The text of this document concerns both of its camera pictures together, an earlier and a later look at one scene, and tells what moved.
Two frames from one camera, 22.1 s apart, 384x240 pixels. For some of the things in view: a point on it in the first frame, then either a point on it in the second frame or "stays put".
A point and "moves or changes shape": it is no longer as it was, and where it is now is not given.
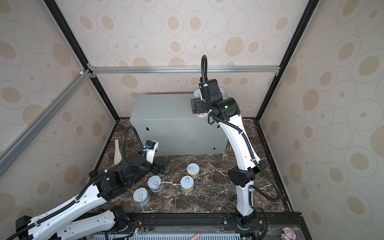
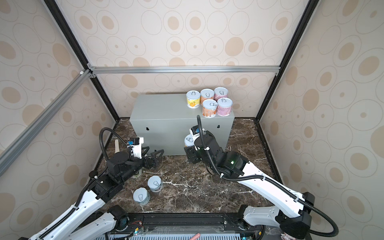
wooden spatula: (117, 154) stays put
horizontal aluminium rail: (143, 69) stays put
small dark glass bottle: (93, 173) stays put
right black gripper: (195, 105) -> (190, 153)
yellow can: (193, 169) -> (189, 140)
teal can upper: (155, 183) stays put
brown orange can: (197, 94) moves or changes shape
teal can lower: (141, 196) stays put
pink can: (223, 92) stays put
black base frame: (261, 226) stays put
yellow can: (187, 183) -> (193, 99)
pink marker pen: (195, 236) stays put
